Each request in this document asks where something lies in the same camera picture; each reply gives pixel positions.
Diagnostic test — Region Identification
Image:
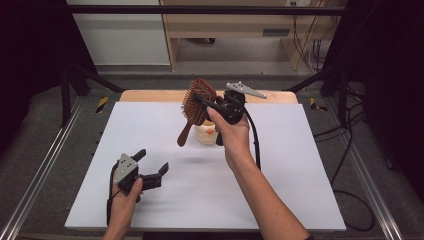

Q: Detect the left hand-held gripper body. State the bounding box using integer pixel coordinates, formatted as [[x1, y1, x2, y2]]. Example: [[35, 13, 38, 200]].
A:
[[112, 152, 163, 204]]

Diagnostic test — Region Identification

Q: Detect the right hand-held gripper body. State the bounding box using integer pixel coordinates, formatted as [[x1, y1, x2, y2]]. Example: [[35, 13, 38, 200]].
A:
[[214, 81, 268, 127]]

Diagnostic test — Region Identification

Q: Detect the brown wooden hairbrush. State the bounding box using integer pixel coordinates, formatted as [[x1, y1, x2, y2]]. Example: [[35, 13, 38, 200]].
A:
[[176, 77, 218, 148]]

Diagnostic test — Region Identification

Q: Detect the cream ribbed cup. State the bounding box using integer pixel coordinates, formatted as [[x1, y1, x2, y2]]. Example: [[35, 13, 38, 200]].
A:
[[194, 119, 221, 146]]

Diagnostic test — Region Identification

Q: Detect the person's right hand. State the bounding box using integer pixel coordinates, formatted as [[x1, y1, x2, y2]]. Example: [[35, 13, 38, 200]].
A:
[[206, 105, 256, 172]]

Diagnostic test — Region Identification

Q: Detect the person's left hand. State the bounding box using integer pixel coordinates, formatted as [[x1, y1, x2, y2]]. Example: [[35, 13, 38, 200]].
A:
[[107, 166, 145, 232]]

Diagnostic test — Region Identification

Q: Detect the white table board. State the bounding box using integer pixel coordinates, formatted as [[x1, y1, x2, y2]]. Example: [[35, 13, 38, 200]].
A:
[[64, 101, 347, 233]]

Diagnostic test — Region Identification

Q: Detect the light wooden table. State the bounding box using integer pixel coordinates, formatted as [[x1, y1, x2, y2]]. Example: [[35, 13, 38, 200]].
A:
[[119, 89, 299, 105]]

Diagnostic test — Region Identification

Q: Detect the office chair base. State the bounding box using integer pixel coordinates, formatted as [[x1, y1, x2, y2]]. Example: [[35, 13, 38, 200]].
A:
[[184, 37, 216, 45]]

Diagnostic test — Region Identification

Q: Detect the yellow black tape strip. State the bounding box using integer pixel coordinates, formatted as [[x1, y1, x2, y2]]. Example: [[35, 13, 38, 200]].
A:
[[95, 96, 110, 114], [309, 97, 328, 113]]

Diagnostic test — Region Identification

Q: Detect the beige office desk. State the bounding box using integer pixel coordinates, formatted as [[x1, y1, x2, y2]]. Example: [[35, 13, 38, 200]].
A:
[[159, 0, 348, 72]]

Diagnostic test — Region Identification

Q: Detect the black metal stand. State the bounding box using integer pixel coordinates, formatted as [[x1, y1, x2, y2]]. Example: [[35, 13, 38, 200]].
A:
[[283, 63, 351, 126], [59, 63, 126, 128]]

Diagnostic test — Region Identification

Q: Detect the black curtain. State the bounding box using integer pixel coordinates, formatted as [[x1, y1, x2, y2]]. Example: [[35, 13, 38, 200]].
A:
[[324, 0, 424, 201], [0, 0, 98, 151]]

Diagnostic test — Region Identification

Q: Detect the right hand-held gripper cable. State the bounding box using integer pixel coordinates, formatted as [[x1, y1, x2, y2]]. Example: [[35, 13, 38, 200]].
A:
[[241, 105, 263, 171]]

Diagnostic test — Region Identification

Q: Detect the hand-held gripper cable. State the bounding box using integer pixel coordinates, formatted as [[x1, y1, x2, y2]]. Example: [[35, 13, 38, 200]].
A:
[[105, 163, 122, 227], [241, 105, 263, 171]]

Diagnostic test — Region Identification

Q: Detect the left hand-held gripper cable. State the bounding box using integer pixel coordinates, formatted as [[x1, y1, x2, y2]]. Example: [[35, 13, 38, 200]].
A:
[[105, 163, 122, 227]]

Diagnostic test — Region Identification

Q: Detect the black horizontal frame bar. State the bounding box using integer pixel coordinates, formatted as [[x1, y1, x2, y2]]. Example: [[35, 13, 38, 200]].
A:
[[66, 4, 348, 16]]

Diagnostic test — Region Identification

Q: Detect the aluminium floor rail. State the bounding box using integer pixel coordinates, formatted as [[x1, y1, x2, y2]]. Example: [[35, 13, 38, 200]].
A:
[[324, 99, 404, 240], [0, 99, 84, 240]]

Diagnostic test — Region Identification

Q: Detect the black desk cable bundle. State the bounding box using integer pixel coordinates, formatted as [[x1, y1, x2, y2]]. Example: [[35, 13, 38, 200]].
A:
[[291, 1, 329, 73]]

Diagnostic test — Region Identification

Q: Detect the black floor cable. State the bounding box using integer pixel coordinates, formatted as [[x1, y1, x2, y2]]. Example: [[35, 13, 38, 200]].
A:
[[313, 83, 376, 233]]

